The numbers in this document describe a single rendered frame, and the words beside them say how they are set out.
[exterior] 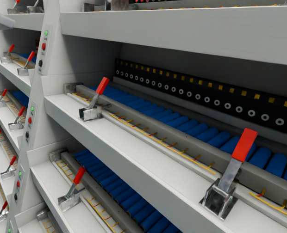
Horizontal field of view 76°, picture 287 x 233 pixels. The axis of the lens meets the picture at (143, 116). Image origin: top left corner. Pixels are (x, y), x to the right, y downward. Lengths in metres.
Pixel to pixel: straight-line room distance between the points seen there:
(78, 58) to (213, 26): 0.39
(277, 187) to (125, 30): 0.29
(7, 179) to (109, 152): 0.65
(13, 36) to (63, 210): 0.95
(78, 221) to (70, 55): 0.39
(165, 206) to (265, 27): 0.21
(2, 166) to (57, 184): 0.49
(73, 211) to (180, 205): 0.28
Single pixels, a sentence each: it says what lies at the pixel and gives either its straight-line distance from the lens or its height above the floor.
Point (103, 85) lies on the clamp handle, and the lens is 0.37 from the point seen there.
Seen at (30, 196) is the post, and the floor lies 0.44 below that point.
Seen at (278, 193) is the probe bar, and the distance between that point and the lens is 0.26.
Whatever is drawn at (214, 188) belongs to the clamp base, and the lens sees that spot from 0.22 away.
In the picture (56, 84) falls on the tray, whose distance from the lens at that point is 0.53.
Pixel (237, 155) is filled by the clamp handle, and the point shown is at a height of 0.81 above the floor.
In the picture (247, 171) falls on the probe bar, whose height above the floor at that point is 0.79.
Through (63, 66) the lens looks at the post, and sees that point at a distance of 0.53.
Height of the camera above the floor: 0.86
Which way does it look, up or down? 11 degrees down
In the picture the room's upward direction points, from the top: 17 degrees clockwise
